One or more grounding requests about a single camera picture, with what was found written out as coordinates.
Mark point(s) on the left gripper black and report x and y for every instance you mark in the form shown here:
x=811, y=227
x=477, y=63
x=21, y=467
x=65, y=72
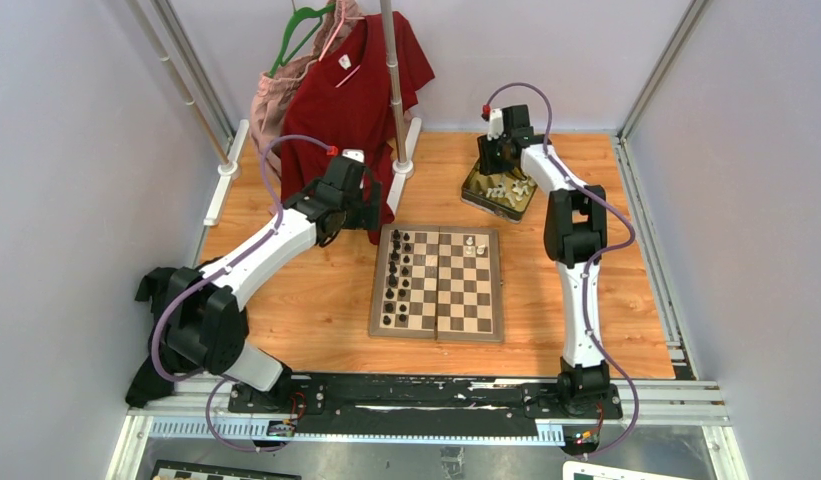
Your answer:
x=365, y=217

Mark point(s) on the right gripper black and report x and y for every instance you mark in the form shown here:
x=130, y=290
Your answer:
x=488, y=163

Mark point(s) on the yellow metal tin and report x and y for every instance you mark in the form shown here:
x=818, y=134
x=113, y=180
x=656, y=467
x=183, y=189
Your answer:
x=474, y=185

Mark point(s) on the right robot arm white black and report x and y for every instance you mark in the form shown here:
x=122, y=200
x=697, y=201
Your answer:
x=574, y=234

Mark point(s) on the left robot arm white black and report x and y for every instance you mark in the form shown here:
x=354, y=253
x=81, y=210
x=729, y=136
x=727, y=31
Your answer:
x=291, y=232

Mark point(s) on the pile of white chess pieces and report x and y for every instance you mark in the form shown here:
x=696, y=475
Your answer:
x=509, y=192

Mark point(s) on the black chess pieces row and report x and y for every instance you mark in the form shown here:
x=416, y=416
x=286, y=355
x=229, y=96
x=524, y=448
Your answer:
x=395, y=296

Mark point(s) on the wooden chess board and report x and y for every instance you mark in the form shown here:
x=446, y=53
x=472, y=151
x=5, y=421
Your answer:
x=453, y=298

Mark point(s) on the white rack base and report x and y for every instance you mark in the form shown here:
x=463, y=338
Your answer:
x=403, y=167

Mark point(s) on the red t-shirt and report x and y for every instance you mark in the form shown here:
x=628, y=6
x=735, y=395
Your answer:
x=357, y=114

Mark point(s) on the pink garment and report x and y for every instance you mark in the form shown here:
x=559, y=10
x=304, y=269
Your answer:
x=277, y=86

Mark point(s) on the black cloth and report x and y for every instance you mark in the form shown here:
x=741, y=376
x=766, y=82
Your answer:
x=197, y=327

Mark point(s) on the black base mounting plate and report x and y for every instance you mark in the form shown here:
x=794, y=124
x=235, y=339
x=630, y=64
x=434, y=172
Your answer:
x=406, y=405

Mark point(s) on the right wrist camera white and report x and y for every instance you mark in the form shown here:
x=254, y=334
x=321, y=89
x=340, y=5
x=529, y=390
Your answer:
x=495, y=124

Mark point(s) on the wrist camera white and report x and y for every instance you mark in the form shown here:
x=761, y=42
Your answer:
x=354, y=154
x=495, y=124

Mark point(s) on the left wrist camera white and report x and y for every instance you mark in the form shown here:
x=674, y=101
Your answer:
x=354, y=154

